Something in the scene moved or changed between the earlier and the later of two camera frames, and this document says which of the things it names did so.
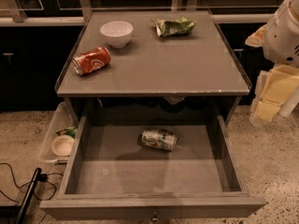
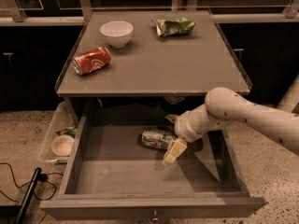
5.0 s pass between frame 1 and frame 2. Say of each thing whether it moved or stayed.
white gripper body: moved
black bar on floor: stayed
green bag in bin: stayed
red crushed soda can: stayed
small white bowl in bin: stayed
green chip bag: stayed
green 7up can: stayed
